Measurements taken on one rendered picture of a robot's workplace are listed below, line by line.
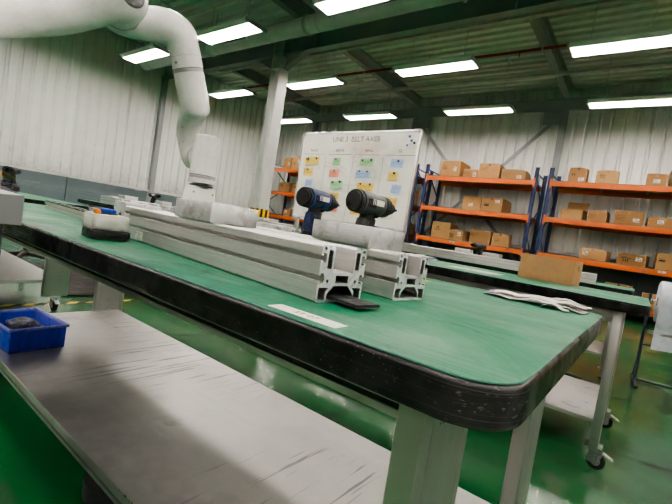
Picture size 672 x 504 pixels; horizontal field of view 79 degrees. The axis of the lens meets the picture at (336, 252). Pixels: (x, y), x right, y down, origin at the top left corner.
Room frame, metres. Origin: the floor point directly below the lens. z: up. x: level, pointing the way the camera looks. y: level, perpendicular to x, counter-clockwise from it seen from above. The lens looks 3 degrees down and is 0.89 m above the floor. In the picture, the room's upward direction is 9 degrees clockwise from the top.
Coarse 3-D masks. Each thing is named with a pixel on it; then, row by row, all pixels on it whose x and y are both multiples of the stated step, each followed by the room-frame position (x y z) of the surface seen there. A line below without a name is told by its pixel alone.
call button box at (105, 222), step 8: (88, 216) 0.97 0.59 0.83; (96, 216) 0.95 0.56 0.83; (104, 216) 0.96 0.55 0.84; (112, 216) 0.97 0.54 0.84; (120, 216) 0.99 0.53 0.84; (88, 224) 0.96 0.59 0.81; (96, 224) 0.95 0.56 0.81; (104, 224) 0.96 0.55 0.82; (112, 224) 0.97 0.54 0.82; (120, 224) 0.99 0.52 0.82; (128, 224) 1.00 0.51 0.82; (88, 232) 0.96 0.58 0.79; (96, 232) 0.95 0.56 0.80; (104, 232) 0.96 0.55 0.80; (112, 232) 0.98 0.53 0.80; (120, 232) 1.00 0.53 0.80; (128, 232) 1.04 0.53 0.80; (112, 240) 0.98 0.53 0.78; (120, 240) 0.99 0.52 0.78
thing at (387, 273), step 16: (320, 240) 0.87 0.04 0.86; (368, 256) 0.79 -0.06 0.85; (384, 256) 0.75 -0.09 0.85; (400, 256) 0.73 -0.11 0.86; (416, 256) 0.79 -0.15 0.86; (368, 272) 0.78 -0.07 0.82; (384, 272) 0.74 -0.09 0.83; (400, 272) 0.73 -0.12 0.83; (416, 272) 0.78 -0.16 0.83; (368, 288) 0.76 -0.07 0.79; (384, 288) 0.74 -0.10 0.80; (400, 288) 0.74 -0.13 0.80; (416, 288) 0.78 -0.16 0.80
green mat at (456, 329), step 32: (32, 224) 1.06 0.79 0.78; (64, 224) 1.21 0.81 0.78; (128, 256) 0.76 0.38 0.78; (160, 256) 0.83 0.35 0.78; (224, 288) 0.59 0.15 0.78; (256, 288) 0.63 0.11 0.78; (448, 288) 1.11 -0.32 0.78; (352, 320) 0.51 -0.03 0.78; (384, 320) 0.54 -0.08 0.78; (416, 320) 0.57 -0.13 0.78; (448, 320) 0.62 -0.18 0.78; (480, 320) 0.66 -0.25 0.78; (512, 320) 0.72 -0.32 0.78; (544, 320) 0.78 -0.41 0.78; (576, 320) 0.85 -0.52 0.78; (416, 352) 0.41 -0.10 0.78; (448, 352) 0.43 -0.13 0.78; (480, 352) 0.45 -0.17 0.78; (512, 352) 0.47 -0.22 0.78; (544, 352) 0.50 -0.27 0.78; (512, 384) 0.35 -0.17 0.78
